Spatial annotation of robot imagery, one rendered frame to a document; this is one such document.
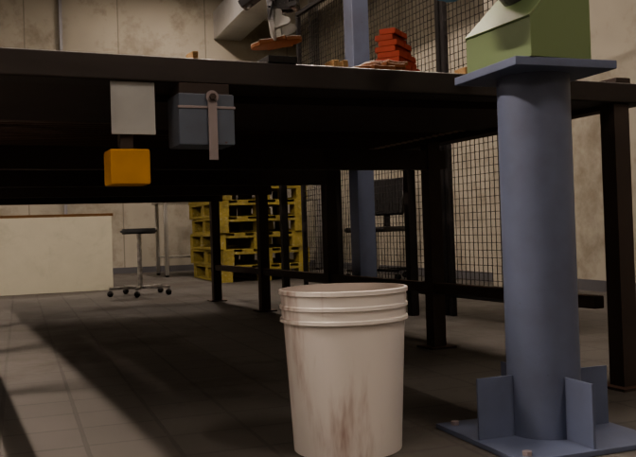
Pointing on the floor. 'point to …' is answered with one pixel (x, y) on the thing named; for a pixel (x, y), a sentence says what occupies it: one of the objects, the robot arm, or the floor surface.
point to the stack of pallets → (244, 234)
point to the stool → (140, 263)
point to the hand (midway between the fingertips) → (275, 43)
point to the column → (539, 276)
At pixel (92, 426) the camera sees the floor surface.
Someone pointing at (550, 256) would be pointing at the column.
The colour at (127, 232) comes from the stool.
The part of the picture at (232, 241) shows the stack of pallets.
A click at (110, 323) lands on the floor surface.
